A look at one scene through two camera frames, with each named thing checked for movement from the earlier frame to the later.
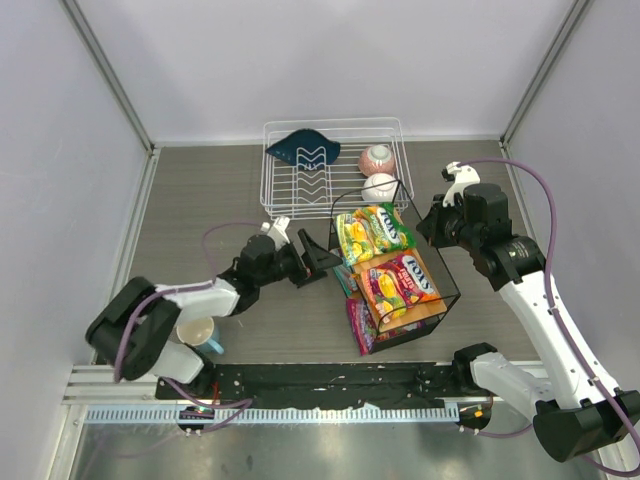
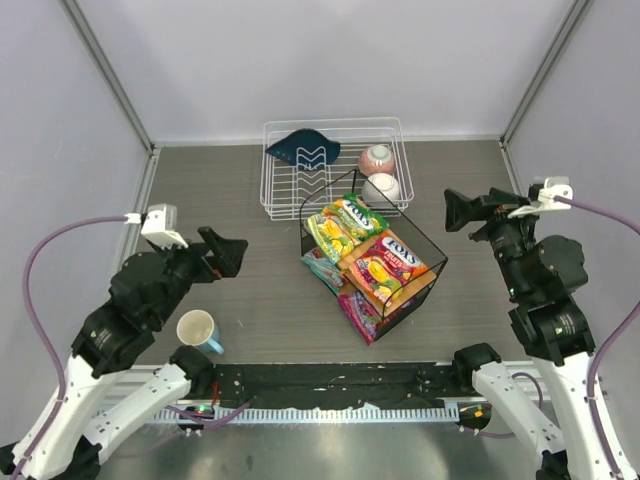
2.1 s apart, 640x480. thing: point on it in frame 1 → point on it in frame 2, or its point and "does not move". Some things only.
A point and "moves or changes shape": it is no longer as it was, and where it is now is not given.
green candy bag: (370, 231) → (341, 226)
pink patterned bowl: (376, 159) does not move
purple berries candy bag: (363, 326) moves or changes shape
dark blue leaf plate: (306, 147) does not move
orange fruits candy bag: (401, 283) → (384, 266)
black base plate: (319, 385) does not move
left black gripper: (301, 268) → (204, 254)
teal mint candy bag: (346, 276) moves or changes shape
